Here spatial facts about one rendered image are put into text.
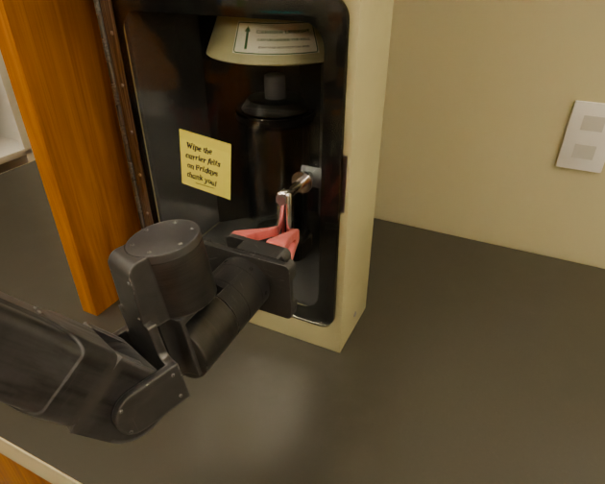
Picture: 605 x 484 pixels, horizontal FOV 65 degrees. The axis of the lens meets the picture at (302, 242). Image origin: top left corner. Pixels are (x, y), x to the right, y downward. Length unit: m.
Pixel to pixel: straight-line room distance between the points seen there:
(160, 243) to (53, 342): 0.10
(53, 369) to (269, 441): 0.32
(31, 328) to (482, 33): 0.78
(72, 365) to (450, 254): 0.72
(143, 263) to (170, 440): 0.31
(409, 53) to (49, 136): 0.60
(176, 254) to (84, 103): 0.40
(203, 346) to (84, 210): 0.39
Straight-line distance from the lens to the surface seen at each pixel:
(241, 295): 0.43
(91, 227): 0.75
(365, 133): 0.56
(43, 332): 0.34
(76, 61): 0.70
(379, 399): 0.64
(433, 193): 0.99
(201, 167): 0.62
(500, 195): 0.97
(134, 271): 0.35
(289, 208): 0.51
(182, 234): 0.37
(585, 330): 0.83
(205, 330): 0.40
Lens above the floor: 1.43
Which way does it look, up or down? 32 degrees down
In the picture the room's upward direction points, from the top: straight up
